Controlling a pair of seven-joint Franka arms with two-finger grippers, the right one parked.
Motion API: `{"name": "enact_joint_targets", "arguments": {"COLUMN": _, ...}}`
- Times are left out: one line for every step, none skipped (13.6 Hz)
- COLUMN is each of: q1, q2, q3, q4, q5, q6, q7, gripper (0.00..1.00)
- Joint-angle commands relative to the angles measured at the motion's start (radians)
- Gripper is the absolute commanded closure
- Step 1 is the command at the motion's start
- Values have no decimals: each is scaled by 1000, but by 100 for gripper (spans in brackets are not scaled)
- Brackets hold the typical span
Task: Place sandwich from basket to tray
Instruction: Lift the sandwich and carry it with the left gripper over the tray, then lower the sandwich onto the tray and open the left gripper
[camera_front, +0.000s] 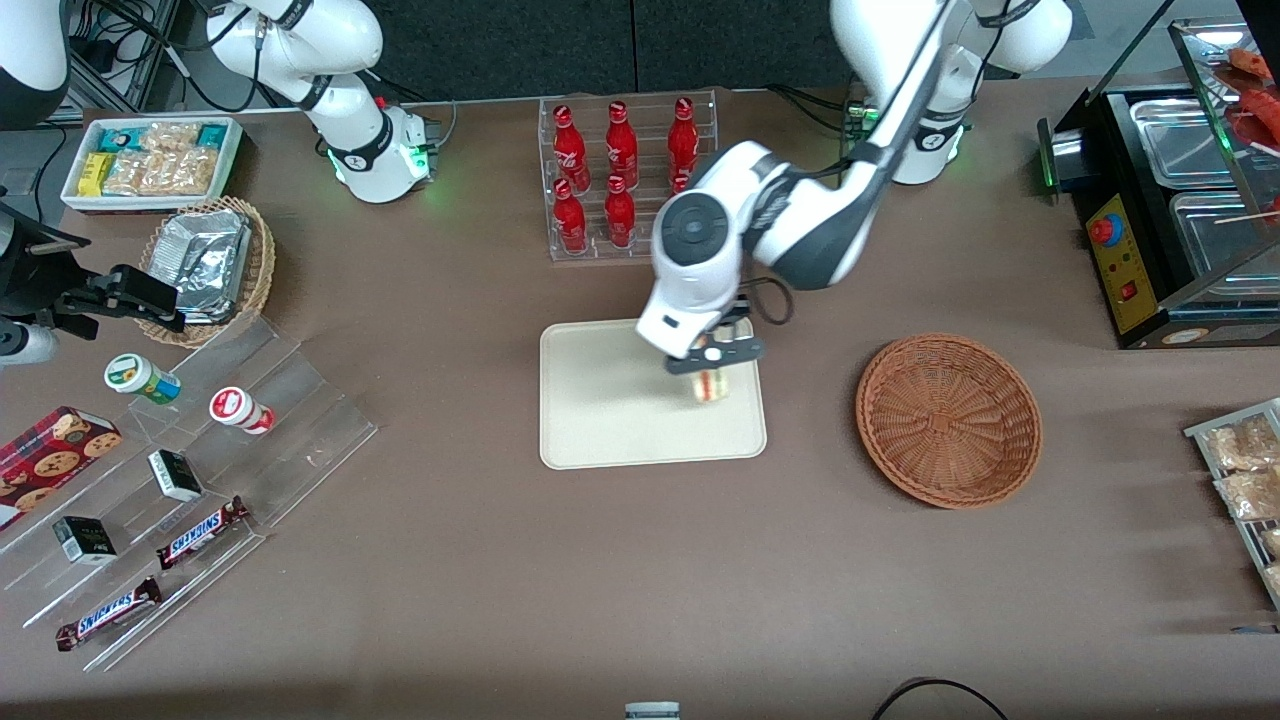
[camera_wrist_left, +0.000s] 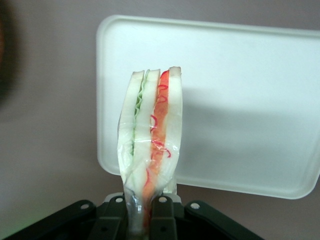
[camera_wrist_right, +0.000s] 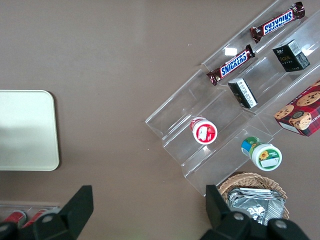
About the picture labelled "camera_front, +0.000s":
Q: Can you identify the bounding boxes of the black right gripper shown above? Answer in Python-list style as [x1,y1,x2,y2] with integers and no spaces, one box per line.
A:
[0,203,188,341]

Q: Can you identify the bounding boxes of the white snack tray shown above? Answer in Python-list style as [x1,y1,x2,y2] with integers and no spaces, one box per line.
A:
[60,117,244,215]

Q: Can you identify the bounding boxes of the cream plastic tray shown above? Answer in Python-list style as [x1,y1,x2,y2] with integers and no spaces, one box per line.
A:
[539,318,769,471]

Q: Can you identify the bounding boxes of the light wicker basket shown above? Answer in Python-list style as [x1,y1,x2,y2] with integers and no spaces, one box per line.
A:
[137,196,277,349]

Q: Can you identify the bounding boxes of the brown wicker basket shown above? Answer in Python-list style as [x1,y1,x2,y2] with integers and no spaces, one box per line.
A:
[856,333,1043,510]

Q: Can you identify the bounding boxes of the tray of packaged snacks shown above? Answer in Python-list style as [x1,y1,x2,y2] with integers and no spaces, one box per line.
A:
[1183,398,1280,613]

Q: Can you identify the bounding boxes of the green sunflower label jar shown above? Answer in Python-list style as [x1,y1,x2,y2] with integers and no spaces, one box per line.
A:
[104,353,183,406]

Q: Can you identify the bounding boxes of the silver foil package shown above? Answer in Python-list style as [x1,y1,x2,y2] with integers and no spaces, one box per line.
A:
[152,210,251,296]
[178,285,241,324]

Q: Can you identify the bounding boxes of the beige snack bag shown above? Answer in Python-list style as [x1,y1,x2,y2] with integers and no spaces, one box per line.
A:
[160,150,219,198]
[105,152,166,198]
[140,122,201,156]

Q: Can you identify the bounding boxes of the red lidded white jar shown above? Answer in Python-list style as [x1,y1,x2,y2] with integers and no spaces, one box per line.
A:
[208,386,276,436]

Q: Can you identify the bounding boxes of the red chocolate cookie box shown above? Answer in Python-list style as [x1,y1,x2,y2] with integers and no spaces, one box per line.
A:
[0,405,123,531]

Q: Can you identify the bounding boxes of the small black carton box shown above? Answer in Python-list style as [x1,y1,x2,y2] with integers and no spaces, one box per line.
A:
[52,515,119,566]
[147,449,205,503]

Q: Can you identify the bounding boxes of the clear acrylic stepped shelf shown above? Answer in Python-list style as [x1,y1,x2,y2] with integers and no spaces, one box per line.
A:
[0,315,379,673]

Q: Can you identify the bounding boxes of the Snickers chocolate bar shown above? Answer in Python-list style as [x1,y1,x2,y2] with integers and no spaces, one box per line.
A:
[55,577,163,653]
[155,496,251,571]

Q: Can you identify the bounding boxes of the clear acrylic bottle rack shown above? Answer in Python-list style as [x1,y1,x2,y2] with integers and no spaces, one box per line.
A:
[538,88,721,263]

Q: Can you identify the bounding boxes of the black food warmer machine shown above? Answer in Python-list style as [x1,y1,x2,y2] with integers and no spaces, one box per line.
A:
[1037,15,1280,351]

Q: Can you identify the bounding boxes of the steel food pan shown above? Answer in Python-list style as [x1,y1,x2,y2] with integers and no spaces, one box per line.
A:
[1130,97,1236,188]
[1168,190,1280,279]

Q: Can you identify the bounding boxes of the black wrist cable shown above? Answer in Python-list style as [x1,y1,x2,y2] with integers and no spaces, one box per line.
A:
[740,278,796,326]

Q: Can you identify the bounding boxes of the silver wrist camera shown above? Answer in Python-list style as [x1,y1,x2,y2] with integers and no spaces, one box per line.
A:
[0,322,58,367]

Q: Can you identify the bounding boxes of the black base cables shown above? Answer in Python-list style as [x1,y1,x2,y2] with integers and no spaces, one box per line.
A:
[768,84,871,133]
[90,0,261,113]

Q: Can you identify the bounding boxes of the aluminium frame stand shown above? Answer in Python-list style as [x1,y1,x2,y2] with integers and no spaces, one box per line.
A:
[45,0,181,121]

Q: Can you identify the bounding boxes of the black looped floor cable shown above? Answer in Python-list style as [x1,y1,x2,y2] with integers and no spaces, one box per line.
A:
[870,678,1011,720]

